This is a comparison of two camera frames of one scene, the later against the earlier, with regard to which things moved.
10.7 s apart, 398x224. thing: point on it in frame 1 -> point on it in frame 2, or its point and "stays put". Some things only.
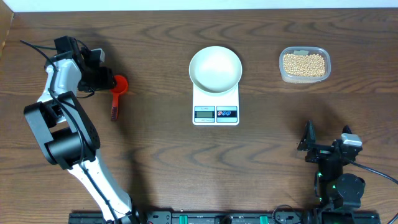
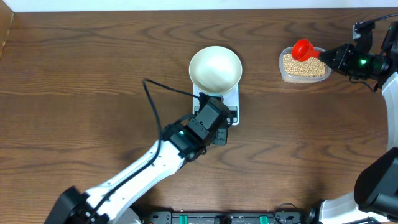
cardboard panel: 7,20 stays put
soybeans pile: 307,65 stays put
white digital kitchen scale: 216,109 stays put
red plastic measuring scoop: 120,87 -> 303,49
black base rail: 232,218 stays put
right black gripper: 319,152 -> 343,53
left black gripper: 103,78 -> 221,138
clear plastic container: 301,65 stays put
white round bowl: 215,69 stays put
